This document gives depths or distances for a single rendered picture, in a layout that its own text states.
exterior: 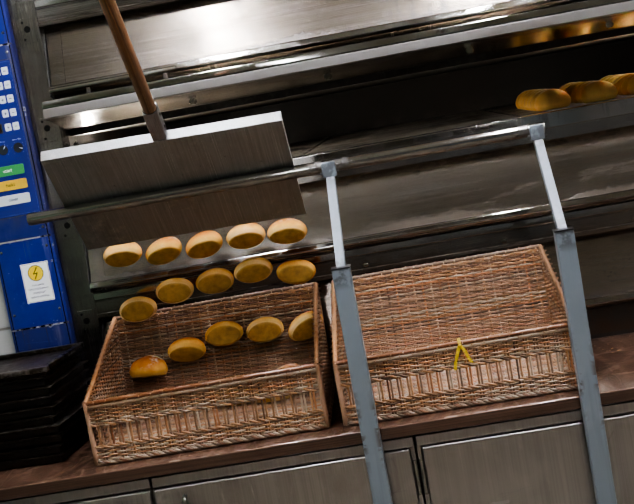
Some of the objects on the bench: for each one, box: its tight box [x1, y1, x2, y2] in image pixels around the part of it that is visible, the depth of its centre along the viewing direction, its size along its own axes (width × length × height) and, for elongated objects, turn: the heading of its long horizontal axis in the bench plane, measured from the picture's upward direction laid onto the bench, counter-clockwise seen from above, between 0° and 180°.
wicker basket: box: [329, 244, 578, 427], centre depth 302 cm, size 49×56×28 cm
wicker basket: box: [82, 282, 335, 467], centre depth 308 cm, size 49×56×28 cm
